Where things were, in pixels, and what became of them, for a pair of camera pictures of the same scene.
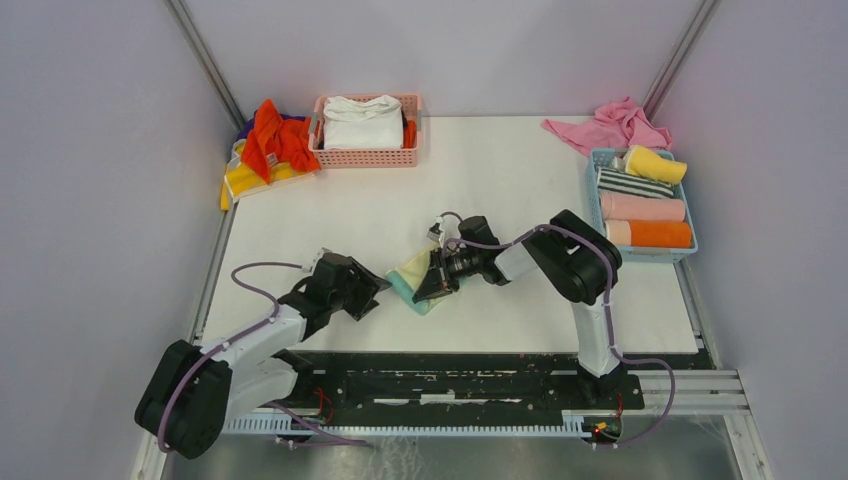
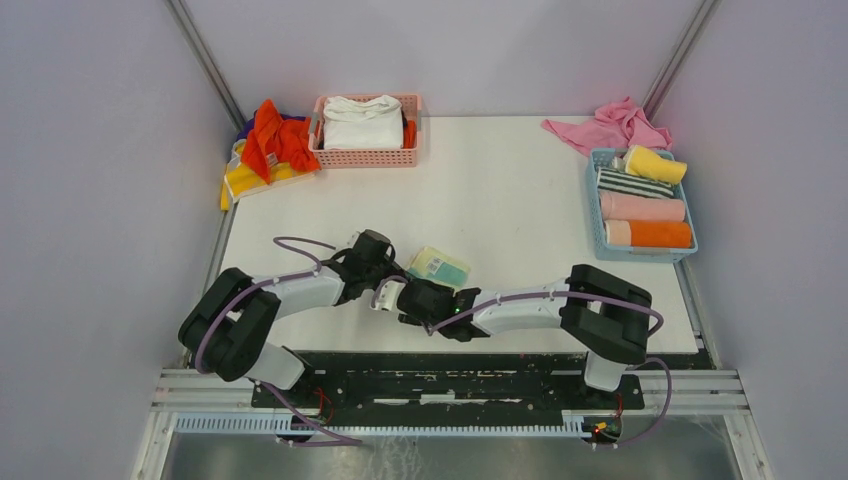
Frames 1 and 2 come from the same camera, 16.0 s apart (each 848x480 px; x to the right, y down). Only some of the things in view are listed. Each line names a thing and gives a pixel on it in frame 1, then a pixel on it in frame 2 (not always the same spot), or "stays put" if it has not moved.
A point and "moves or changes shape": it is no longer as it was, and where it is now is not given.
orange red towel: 290,141 stays put
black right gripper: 436,282 → 438,287
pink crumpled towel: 612,127 stays put
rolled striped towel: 615,179 stays put
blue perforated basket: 640,204 stays put
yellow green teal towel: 407,279 moves or changes shape
